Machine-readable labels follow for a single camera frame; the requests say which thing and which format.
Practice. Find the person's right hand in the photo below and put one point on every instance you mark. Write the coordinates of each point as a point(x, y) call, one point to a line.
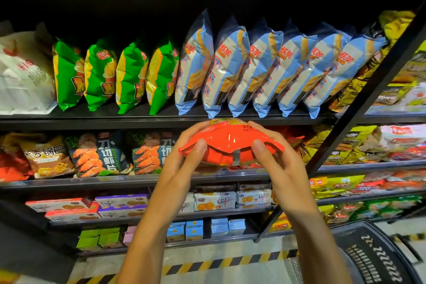
point(289, 184)

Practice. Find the person's left hand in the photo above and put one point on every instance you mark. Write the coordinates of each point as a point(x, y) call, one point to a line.
point(176, 177)

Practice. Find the dark shrimp chip bags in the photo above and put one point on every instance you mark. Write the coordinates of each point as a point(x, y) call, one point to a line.
point(148, 154)
point(96, 154)

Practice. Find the row of orange chip bags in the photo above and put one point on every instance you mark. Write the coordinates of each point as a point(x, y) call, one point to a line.
point(293, 139)

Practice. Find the row of small blue boxes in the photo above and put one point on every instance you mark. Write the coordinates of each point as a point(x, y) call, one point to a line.
point(193, 230)

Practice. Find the orange puffed snack bag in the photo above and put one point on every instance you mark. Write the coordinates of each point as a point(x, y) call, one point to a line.
point(229, 144)

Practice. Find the black metal shelf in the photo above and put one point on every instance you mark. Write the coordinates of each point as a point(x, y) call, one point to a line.
point(133, 122)

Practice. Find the green fries snack bag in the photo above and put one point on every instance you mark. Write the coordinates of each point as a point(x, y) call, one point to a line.
point(132, 77)
point(162, 77)
point(68, 77)
point(100, 77)

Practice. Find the noodle packets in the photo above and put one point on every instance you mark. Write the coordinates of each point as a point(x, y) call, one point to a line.
point(396, 27)
point(399, 177)

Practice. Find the blue puffed snack bag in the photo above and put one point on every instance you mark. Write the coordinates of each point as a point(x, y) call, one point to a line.
point(353, 57)
point(319, 61)
point(256, 64)
point(286, 64)
point(225, 67)
point(193, 64)

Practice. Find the tan snack bag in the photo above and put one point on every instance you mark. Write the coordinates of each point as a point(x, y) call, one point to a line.
point(48, 157)

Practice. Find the orange yellow snack bag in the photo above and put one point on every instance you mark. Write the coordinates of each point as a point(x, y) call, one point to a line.
point(12, 164)

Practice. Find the row of plain white bags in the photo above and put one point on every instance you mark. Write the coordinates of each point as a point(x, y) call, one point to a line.
point(26, 74)

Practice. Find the black shopping basket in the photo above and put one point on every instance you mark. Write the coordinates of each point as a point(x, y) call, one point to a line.
point(379, 260)

